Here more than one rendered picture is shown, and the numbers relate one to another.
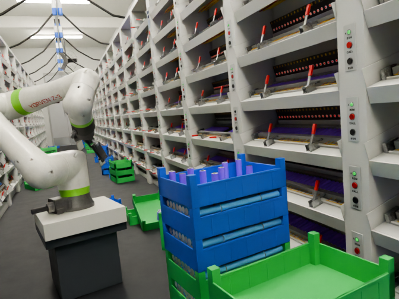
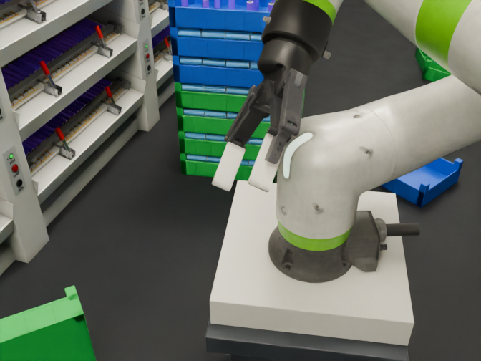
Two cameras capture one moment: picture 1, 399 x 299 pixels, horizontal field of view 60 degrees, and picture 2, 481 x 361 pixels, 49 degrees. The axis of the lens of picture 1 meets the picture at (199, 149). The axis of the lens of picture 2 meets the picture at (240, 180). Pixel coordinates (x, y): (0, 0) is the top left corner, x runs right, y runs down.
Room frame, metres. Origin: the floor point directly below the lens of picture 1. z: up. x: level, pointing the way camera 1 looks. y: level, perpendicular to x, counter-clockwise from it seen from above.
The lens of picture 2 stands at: (2.08, 0.88, 0.98)
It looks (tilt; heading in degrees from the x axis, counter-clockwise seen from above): 36 degrees down; 219
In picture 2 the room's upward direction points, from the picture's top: straight up
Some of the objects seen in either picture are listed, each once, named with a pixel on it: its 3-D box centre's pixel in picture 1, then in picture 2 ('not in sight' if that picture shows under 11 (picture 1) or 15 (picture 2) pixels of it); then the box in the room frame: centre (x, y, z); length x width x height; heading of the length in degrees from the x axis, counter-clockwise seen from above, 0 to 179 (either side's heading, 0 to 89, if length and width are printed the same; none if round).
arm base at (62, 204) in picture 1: (63, 203); (344, 236); (1.44, 0.59, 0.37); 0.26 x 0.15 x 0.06; 132
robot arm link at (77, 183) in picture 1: (70, 172); (325, 177); (1.47, 0.56, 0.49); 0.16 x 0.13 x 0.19; 160
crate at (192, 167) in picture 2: not in sight; (232, 151); (0.96, -0.05, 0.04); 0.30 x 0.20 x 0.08; 119
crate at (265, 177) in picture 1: (221, 176); (231, 3); (0.96, -0.05, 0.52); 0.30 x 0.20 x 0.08; 119
